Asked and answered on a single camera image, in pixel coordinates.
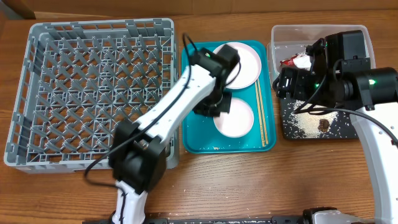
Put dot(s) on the black tray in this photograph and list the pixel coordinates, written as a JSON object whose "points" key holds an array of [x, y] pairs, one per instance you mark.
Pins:
{"points": [[342, 127]]}

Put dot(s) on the clear plastic bin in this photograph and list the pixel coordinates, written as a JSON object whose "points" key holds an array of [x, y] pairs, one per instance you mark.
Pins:
{"points": [[288, 40]]}

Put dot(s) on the teal serving tray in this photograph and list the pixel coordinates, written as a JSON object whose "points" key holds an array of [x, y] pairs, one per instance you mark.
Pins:
{"points": [[200, 136]]}

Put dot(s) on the red wrapper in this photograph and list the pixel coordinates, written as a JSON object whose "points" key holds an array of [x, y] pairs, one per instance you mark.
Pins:
{"points": [[289, 61]]}

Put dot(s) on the right wooden chopstick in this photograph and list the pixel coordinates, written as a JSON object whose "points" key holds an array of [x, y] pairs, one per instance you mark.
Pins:
{"points": [[263, 118]]}

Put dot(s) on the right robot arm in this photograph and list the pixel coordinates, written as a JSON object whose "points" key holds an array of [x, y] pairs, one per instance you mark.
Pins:
{"points": [[341, 79]]}

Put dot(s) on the left wooden chopstick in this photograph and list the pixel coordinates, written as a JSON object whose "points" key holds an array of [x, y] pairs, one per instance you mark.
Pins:
{"points": [[259, 112]]}

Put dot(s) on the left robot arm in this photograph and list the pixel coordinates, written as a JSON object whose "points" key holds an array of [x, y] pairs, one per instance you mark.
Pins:
{"points": [[138, 156]]}

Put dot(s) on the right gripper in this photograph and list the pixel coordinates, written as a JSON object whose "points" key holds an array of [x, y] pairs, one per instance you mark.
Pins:
{"points": [[285, 86]]}

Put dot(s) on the grey plastic dish rack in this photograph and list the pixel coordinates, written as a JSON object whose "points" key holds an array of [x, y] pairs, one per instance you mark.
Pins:
{"points": [[78, 81]]}

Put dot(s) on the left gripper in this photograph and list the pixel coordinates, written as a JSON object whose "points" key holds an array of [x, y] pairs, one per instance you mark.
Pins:
{"points": [[225, 104]]}

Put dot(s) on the wooden chopstick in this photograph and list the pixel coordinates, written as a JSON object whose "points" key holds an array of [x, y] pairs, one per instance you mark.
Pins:
{"points": [[259, 112], [263, 118]]}

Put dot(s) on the white napkin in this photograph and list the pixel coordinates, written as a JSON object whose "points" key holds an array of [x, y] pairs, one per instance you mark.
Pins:
{"points": [[303, 62]]}

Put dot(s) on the brown food scrap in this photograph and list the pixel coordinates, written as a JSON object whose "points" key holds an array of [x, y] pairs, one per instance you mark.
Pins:
{"points": [[324, 125]]}

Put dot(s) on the rice pile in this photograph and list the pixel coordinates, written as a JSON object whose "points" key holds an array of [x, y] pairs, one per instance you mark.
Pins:
{"points": [[308, 121]]}

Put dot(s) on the large white plate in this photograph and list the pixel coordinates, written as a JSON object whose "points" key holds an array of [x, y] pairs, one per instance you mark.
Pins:
{"points": [[249, 70]]}

